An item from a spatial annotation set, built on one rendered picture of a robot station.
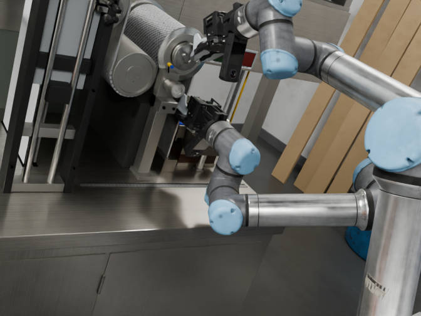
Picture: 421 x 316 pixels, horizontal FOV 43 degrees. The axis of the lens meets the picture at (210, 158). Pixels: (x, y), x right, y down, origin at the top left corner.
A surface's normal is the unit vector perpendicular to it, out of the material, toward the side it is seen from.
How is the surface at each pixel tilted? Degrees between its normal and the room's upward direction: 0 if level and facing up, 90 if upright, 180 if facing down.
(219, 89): 90
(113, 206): 0
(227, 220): 90
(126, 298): 90
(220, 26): 50
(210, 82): 90
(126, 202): 0
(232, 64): 79
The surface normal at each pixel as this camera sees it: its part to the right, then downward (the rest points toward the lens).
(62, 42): 0.49, 0.50
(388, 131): -0.79, -0.17
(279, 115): -0.74, 0.03
